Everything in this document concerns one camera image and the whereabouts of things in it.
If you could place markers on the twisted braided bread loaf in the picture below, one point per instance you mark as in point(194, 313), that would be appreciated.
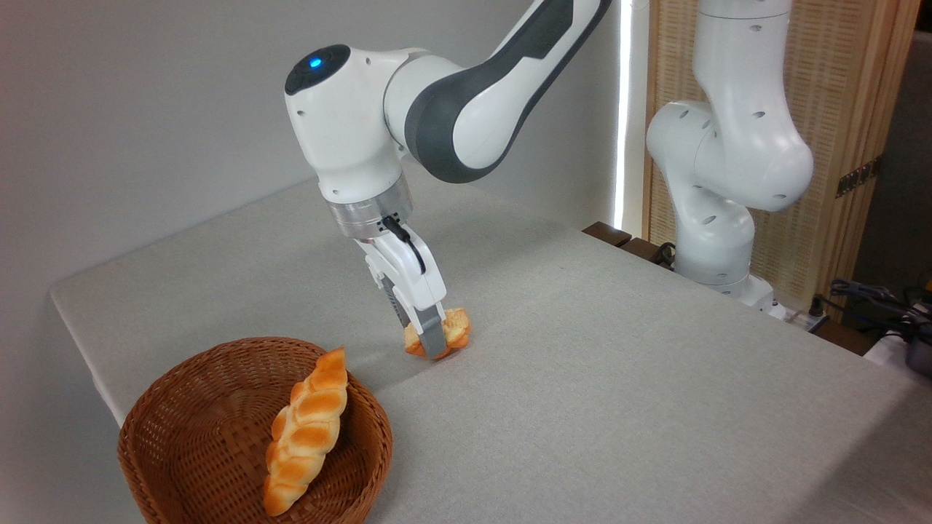
point(306, 429)

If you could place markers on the dark brown wooden ledge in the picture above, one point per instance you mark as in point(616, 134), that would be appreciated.
point(608, 233)

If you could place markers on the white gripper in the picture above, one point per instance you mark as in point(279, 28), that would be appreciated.
point(408, 273)

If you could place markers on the grey tablecloth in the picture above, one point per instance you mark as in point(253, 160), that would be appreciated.
point(619, 378)

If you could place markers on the brown wicker basket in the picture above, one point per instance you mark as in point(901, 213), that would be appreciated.
point(196, 437)

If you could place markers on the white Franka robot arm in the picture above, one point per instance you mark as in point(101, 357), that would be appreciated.
point(466, 124)

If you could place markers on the round puffy bread bun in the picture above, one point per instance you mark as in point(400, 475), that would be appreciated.
point(459, 327)

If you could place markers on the black screen hinge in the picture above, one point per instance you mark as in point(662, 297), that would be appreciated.
point(858, 177)

